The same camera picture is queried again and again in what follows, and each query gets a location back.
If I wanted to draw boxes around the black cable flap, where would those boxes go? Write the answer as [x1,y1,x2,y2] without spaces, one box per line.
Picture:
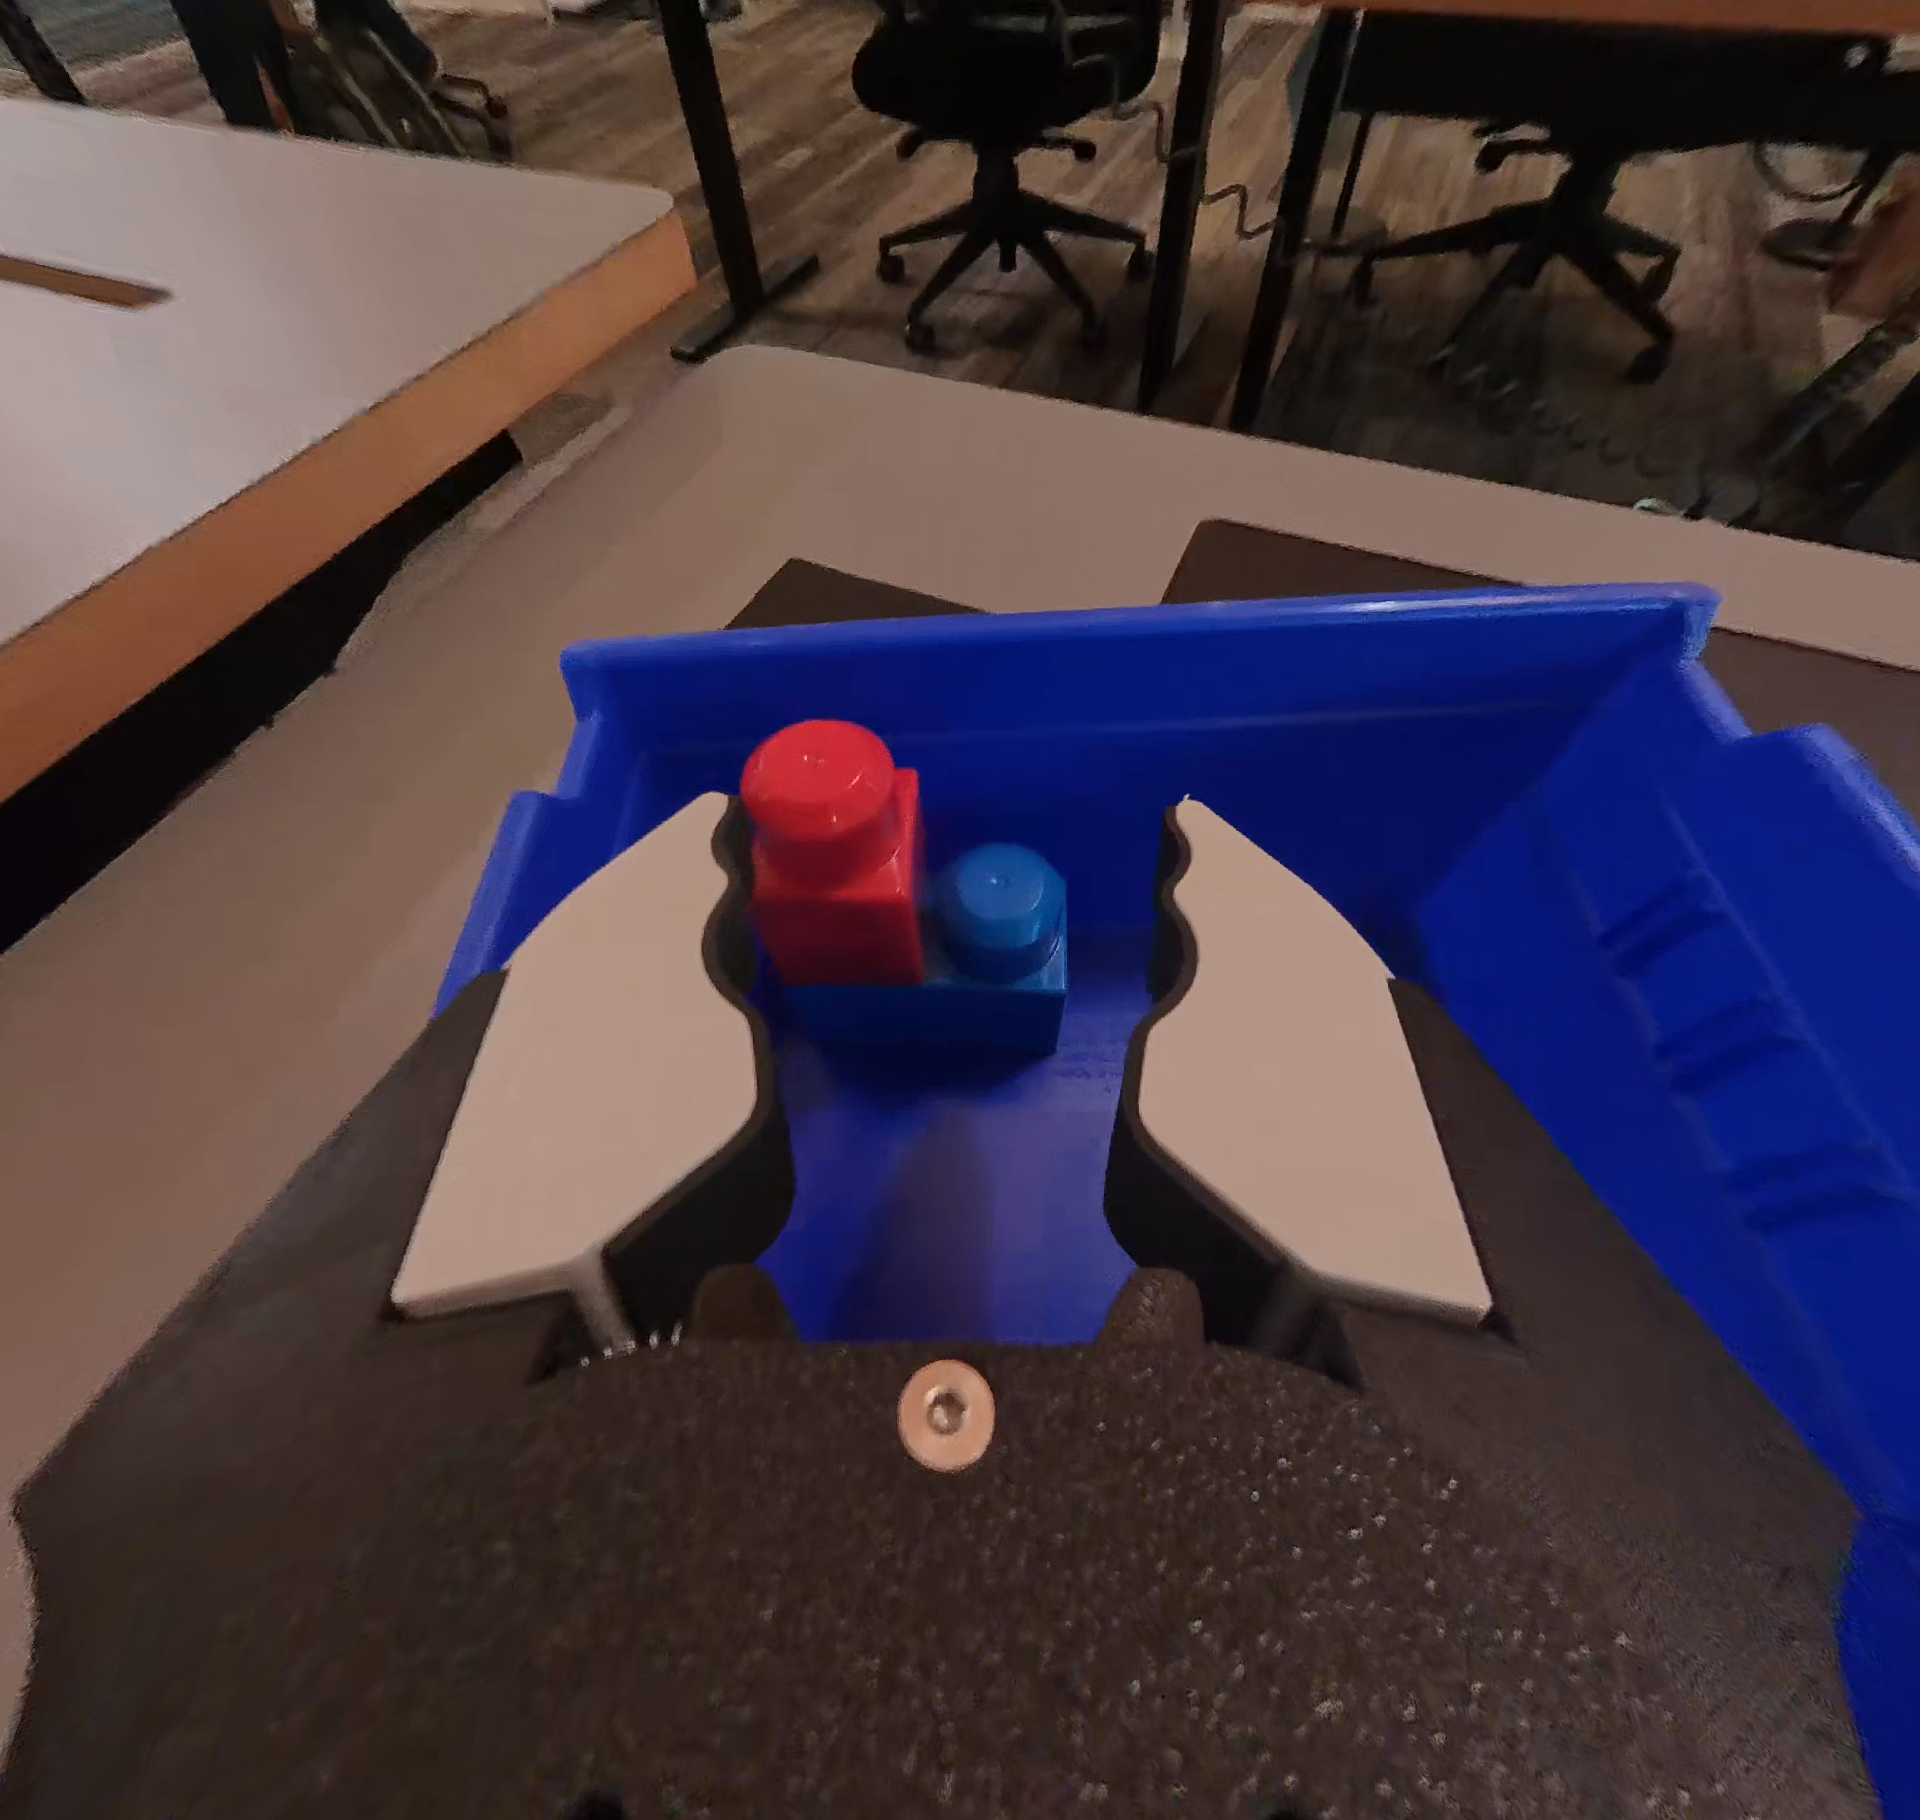
[723,519,1920,743]

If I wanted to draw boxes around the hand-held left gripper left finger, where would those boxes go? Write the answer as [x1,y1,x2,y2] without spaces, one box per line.
[390,793,797,1354]

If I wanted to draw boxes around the black office chair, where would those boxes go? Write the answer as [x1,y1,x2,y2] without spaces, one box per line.
[1348,110,1685,387]
[848,0,1160,354]

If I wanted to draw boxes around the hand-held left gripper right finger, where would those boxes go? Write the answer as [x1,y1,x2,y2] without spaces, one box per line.
[1104,795,1500,1348]

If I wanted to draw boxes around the blue mega block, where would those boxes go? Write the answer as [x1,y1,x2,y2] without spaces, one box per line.
[762,843,1074,1061]

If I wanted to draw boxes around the blue plastic bin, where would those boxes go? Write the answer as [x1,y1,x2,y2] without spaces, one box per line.
[432,584,1920,1820]

